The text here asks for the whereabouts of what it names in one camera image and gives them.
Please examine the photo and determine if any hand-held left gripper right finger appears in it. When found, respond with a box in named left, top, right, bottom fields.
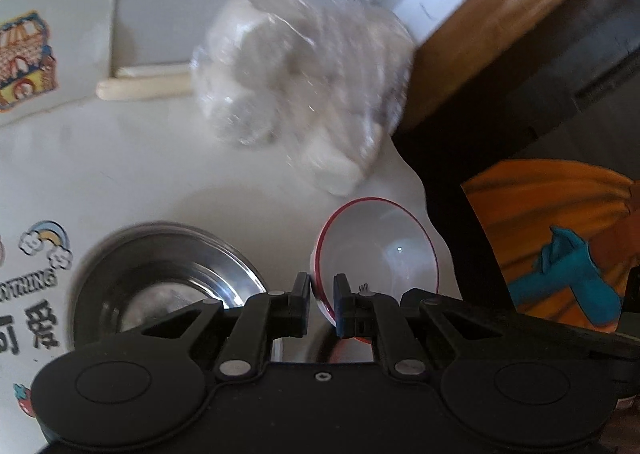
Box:
left=332, top=273, right=506, bottom=379

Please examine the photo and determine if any plastic bag of white rolls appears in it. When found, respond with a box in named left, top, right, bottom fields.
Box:
left=191, top=0, right=417, bottom=196

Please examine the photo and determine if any house drawing sheet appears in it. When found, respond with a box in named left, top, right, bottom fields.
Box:
left=0, top=0, right=126, bottom=127

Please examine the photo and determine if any steel bowl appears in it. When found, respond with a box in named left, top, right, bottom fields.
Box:
left=70, top=221, right=323, bottom=365

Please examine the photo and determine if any white bowl with red rim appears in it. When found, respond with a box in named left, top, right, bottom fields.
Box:
left=311, top=197, right=441, bottom=342

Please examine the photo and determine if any printed canvas cloth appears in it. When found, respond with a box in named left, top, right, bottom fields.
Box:
left=0, top=99, right=467, bottom=435

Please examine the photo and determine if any wooden furniture frame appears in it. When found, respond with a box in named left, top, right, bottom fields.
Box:
left=395, top=0, right=640, bottom=135

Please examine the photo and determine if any orange cartoon picture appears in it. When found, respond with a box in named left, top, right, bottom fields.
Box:
left=461, top=159, right=640, bottom=335

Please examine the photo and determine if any cream paper roll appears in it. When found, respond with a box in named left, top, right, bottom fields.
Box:
left=96, top=75, right=192, bottom=103
left=115, top=63, right=189, bottom=78

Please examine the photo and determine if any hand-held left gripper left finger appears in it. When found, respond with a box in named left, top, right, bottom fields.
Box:
left=142, top=271, right=313, bottom=381

